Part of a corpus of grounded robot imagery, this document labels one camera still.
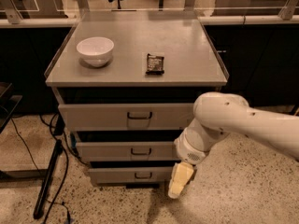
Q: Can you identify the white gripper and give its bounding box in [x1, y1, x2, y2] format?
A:
[168, 128, 208, 199]

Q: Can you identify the grey drawer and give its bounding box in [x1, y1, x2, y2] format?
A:
[88, 167, 172, 185]
[59, 104, 193, 132]
[76, 141, 178, 161]

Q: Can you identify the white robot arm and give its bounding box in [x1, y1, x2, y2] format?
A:
[168, 91, 299, 199]

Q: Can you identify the grey bottom drawer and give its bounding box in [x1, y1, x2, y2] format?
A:
[88, 167, 172, 185]

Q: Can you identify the grey top drawer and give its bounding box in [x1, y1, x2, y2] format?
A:
[59, 104, 193, 132]

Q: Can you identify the grey drawer cabinet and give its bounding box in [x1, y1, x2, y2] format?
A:
[44, 9, 230, 189]

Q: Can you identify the dark snack packet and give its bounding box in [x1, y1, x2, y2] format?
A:
[146, 53, 164, 75]

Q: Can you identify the black power strip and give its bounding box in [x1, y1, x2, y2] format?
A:
[33, 140, 62, 219]

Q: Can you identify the white bowl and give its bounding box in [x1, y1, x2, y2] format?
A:
[77, 36, 114, 67]

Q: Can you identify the dark side table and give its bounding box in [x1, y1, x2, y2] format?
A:
[0, 82, 22, 133]

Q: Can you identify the black floor cable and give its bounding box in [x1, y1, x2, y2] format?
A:
[8, 112, 76, 224]

